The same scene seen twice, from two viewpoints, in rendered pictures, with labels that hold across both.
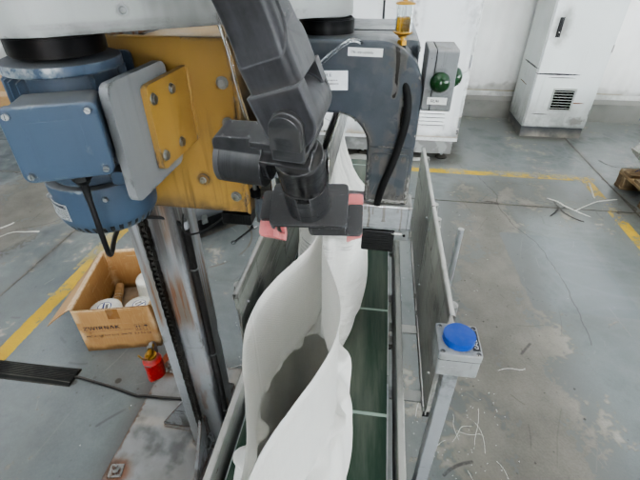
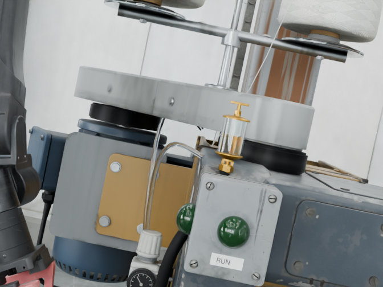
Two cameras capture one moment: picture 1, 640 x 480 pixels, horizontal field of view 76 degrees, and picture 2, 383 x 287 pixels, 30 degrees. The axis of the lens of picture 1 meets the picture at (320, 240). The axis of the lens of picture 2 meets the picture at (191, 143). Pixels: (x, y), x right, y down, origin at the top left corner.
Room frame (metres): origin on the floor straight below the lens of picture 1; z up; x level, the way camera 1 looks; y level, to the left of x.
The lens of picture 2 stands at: (0.53, -0.84, 1.39)
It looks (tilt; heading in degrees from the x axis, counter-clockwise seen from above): 3 degrees down; 81
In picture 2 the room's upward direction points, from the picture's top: 12 degrees clockwise
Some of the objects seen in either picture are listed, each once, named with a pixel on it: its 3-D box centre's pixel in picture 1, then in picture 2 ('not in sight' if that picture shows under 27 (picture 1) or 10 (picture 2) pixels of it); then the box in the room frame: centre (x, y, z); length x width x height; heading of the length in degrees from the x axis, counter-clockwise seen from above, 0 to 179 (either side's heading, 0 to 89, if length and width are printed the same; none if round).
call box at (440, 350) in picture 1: (455, 350); not in sight; (0.54, -0.26, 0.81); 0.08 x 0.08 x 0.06; 82
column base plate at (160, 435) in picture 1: (187, 406); not in sight; (0.88, 0.48, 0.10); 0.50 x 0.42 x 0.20; 172
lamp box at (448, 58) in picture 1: (437, 76); (231, 227); (0.68, -0.19, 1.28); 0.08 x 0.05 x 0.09; 172
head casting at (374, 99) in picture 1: (350, 98); (307, 285); (0.82, -0.06, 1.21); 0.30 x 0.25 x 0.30; 172
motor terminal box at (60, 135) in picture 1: (69, 143); (53, 167); (0.50, 0.32, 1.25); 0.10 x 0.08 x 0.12; 107
